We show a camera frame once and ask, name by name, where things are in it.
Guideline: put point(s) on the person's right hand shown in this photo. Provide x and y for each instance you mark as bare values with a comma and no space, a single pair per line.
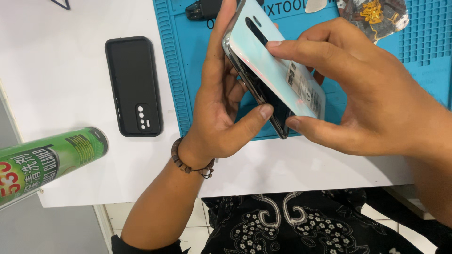
374,102

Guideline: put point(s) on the person's left hand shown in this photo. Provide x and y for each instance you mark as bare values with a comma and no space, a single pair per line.
212,116

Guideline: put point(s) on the white smartphone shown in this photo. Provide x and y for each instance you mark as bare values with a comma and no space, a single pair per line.
275,74

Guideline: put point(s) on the blue repair mat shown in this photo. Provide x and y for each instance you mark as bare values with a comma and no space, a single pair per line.
353,70

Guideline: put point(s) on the black phone case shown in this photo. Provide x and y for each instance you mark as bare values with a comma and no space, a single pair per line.
134,86

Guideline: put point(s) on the clear plastic bag of parts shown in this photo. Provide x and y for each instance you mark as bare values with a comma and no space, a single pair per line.
374,17

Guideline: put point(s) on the black small device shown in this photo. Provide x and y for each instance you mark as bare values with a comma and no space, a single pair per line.
203,10

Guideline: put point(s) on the white guitar pick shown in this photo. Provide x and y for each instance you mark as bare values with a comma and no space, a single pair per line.
316,5

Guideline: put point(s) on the person's black patterned clothing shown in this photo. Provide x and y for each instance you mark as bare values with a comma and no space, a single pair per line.
300,225

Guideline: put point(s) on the green spray can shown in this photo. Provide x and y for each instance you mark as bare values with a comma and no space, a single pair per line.
46,162

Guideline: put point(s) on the black triangular tool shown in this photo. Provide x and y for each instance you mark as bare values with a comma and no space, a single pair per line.
61,3

